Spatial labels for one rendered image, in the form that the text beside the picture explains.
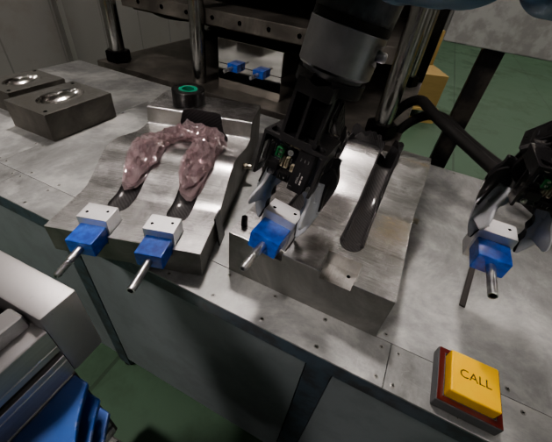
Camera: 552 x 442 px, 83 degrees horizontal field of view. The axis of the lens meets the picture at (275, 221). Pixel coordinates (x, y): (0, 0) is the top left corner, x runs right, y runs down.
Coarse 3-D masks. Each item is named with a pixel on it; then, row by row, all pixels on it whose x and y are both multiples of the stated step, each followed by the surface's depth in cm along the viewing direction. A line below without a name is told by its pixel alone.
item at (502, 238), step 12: (492, 228) 45; (504, 228) 45; (468, 240) 47; (480, 240) 44; (492, 240) 45; (504, 240) 44; (516, 240) 43; (468, 252) 47; (480, 252) 43; (492, 252) 43; (504, 252) 43; (480, 264) 43; (492, 264) 42; (504, 264) 42; (492, 276) 40; (492, 288) 39
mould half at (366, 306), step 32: (352, 160) 63; (416, 160) 63; (288, 192) 59; (352, 192) 60; (384, 192) 60; (416, 192) 59; (256, 224) 50; (320, 224) 53; (384, 224) 55; (288, 256) 46; (320, 256) 46; (352, 256) 47; (384, 256) 48; (288, 288) 50; (320, 288) 46; (352, 288) 44; (384, 288) 43; (352, 320) 48
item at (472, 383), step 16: (448, 368) 42; (464, 368) 41; (480, 368) 41; (448, 384) 40; (464, 384) 40; (480, 384) 40; (496, 384) 40; (464, 400) 39; (480, 400) 38; (496, 400) 38; (496, 416) 38
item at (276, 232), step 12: (276, 204) 46; (264, 216) 45; (276, 216) 44; (288, 216) 44; (264, 228) 43; (276, 228) 43; (288, 228) 44; (252, 240) 42; (264, 240) 41; (276, 240) 41; (288, 240) 45; (252, 252) 40; (264, 252) 42; (276, 252) 42; (240, 264) 38
